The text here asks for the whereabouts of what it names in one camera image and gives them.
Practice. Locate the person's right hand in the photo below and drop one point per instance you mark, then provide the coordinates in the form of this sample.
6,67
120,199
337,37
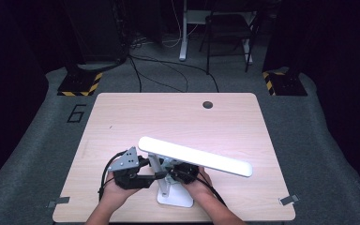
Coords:
200,186

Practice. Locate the black cabinet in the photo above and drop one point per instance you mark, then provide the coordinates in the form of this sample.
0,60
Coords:
97,28

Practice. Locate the white desk frame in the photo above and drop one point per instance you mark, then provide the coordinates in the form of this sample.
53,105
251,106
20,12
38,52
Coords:
183,31

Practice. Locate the grey tape piece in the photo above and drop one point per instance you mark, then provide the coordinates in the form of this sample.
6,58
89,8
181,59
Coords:
58,201
289,200

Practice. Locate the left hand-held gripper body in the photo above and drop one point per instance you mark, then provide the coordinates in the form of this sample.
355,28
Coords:
125,162

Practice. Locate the black chair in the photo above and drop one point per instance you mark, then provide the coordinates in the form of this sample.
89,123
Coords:
228,28

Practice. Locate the white desk lamp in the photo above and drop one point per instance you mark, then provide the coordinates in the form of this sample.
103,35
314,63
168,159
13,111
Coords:
197,156

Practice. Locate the person's left hand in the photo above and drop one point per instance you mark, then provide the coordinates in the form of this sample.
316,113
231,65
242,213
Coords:
115,192

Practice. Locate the black stand base striped edge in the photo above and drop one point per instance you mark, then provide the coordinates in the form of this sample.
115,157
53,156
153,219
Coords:
79,84
287,84

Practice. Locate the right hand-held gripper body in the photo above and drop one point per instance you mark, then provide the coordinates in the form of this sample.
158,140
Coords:
184,173

